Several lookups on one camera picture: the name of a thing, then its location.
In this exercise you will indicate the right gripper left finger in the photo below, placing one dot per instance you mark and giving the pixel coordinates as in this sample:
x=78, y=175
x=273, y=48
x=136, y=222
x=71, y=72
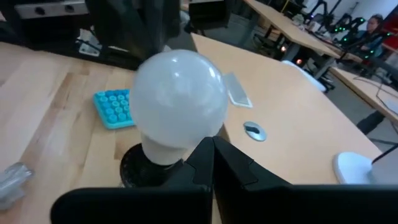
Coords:
x=186, y=199

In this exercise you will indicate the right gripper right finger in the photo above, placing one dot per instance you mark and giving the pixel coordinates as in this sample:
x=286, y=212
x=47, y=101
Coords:
x=264, y=199

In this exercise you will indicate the lamp with black socket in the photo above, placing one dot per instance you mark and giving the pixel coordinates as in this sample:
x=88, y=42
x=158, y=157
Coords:
x=133, y=172

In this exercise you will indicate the white frosted lightbulb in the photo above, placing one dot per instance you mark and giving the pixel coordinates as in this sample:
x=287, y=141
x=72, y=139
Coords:
x=177, y=99

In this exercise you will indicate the black background robot arm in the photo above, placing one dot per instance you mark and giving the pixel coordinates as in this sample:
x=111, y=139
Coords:
x=348, y=28

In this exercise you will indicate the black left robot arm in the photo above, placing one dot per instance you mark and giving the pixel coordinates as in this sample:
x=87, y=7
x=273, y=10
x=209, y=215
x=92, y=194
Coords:
x=133, y=28

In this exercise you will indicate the silver desk grommet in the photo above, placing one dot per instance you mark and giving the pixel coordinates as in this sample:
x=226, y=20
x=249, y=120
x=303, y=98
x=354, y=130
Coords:
x=255, y=131

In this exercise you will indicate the white tapered stand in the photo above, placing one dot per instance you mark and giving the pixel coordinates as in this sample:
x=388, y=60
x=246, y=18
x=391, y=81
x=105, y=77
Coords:
x=351, y=168

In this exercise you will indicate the light wood office desk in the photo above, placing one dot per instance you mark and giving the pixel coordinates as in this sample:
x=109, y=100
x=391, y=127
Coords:
x=295, y=109
x=367, y=90
x=289, y=28

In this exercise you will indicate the teal silicone mold tray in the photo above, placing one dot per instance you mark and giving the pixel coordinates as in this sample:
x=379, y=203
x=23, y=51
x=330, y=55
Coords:
x=109, y=109

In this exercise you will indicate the person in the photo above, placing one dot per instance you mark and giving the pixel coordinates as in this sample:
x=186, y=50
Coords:
x=374, y=26

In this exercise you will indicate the red storage bins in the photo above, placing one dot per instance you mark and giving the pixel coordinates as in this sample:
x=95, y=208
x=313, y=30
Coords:
x=392, y=28

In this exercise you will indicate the silver corner bracket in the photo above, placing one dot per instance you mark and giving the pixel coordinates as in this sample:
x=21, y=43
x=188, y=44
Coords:
x=88, y=49

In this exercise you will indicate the black frame rail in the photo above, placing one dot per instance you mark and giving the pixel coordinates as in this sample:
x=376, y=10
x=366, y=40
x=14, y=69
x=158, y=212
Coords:
x=46, y=43

